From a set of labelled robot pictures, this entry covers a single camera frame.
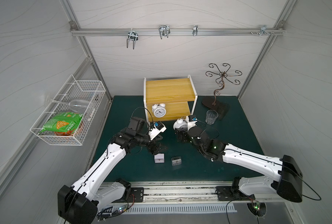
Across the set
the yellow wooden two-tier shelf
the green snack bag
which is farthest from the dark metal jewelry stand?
the green snack bag

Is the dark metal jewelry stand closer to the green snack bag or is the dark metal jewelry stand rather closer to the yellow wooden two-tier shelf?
the yellow wooden two-tier shelf

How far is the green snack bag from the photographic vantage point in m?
0.54
